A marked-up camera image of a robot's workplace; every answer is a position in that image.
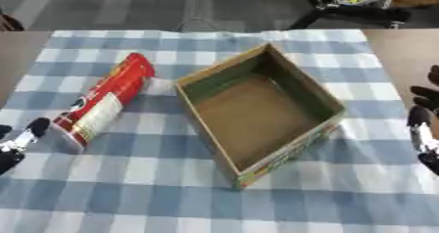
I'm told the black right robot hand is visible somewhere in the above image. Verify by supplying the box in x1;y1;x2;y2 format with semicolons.
405;64;439;176

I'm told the black tripod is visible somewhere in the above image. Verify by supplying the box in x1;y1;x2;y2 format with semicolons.
286;0;414;30

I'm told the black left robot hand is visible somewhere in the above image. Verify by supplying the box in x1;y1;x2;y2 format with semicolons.
0;116;54;176

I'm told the red cylindrical bottle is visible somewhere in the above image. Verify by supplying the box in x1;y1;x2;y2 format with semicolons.
49;52;157;148

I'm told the open tan cardboard box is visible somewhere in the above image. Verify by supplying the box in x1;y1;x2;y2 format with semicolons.
172;42;347;191

